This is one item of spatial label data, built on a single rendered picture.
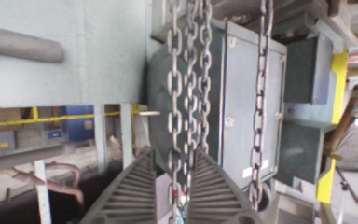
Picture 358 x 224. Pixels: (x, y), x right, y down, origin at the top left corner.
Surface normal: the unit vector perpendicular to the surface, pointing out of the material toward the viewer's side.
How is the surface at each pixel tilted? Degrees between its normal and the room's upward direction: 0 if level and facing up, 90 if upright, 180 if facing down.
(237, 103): 90
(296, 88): 90
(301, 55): 90
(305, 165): 90
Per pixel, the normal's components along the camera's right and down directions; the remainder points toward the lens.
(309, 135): -0.87, 0.05
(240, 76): 0.50, 0.09
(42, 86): 0.76, 0.07
